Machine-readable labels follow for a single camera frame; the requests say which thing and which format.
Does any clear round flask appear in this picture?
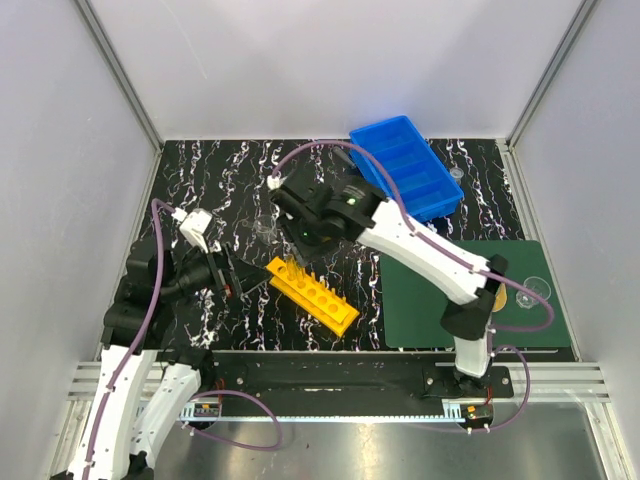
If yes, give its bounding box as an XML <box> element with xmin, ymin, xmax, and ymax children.
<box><xmin>251</xmin><ymin>215</ymin><xmax>279</xmax><ymax>245</ymax></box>

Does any yellow test tube rack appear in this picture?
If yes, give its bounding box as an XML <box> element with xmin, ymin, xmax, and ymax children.
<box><xmin>266</xmin><ymin>257</ymin><xmax>360</xmax><ymax>337</ymax></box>

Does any blue plastic compartment bin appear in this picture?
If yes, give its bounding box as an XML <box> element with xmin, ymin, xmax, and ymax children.
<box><xmin>350</xmin><ymin>116</ymin><xmax>464</xmax><ymax>223</ymax></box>

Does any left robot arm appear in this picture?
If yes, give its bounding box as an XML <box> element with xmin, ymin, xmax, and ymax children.
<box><xmin>56</xmin><ymin>238</ymin><xmax>269</xmax><ymax>479</ymax></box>

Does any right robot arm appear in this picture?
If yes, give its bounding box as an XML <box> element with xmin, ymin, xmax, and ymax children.
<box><xmin>267</xmin><ymin>172</ymin><xmax>507</xmax><ymax>397</ymax></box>

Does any green mat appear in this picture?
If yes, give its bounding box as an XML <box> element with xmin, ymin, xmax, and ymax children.
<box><xmin>380</xmin><ymin>240</ymin><xmax>571</xmax><ymax>351</ymax></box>

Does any small clear vial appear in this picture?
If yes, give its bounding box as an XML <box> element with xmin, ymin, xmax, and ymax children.
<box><xmin>449</xmin><ymin>167</ymin><xmax>464</xmax><ymax>182</ymax></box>

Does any clear glass beaker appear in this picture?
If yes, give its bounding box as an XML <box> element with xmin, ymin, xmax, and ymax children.
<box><xmin>516</xmin><ymin>276</ymin><xmax>552</xmax><ymax>309</ymax></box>

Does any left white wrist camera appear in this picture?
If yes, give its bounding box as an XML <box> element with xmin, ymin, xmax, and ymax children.
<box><xmin>173</xmin><ymin>208</ymin><xmax>213</xmax><ymax>253</ymax></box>

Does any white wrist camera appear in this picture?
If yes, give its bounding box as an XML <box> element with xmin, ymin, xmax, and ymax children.
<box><xmin>173</xmin><ymin>208</ymin><xmax>213</xmax><ymax>253</ymax></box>
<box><xmin>266</xmin><ymin>175</ymin><xmax>286</xmax><ymax>191</ymax></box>

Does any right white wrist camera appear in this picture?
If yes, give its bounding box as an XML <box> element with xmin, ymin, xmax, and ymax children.
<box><xmin>266</xmin><ymin>175</ymin><xmax>286</xmax><ymax>191</ymax></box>

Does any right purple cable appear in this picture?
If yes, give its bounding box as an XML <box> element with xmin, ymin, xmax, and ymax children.
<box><xmin>269</xmin><ymin>139</ymin><xmax>556</xmax><ymax>434</ymax></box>

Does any purple cable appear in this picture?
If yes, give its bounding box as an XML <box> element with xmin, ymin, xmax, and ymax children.
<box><xmin>82</xmin><ymin>198</ymin><xmax>284</xmax><ymax>480</ymax></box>
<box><xmin>269</xmin><ymin>139</ymin><xmax>556</xmax><ymax>434</ymax></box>

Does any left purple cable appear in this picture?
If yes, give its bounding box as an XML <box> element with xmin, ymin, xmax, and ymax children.
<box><xmin>82</xmin><ymin>198</ymin><xmax>284</xmax><ymax>480</ymax></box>

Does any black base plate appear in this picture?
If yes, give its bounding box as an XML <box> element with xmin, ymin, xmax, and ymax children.
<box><xmin>196</xmin><ymin>351</ymin><xmax>514</xmax><ymax>400</ymax></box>

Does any aluminium frame rail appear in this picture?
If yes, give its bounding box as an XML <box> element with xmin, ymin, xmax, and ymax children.
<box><xmin>71</xmin><ymin>0</ymin><xmax>164</xmax><ymax>152</ymax></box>

